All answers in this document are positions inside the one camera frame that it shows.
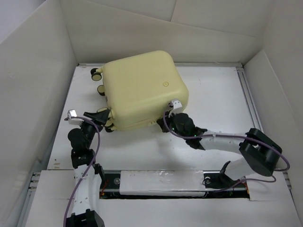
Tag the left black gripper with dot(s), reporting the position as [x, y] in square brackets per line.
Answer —
[101, 117]

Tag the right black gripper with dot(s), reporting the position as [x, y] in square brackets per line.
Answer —
[160, 122]

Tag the yellow hard-shell suitcase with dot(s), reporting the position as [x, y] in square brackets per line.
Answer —
[138, 89]

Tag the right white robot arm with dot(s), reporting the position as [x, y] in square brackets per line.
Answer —
[258, 153]

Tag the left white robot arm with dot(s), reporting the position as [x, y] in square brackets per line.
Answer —
[82, 209]

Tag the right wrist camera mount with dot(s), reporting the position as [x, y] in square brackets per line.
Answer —
[175, 107]

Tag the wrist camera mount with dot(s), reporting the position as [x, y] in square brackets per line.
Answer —
[72, 118]
[175, 107]

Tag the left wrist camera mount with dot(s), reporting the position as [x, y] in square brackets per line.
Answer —
[72, 118]

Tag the white foam block on rail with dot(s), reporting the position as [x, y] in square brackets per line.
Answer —
[162, 183]

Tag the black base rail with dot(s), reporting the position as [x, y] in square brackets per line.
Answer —
[110, 189]

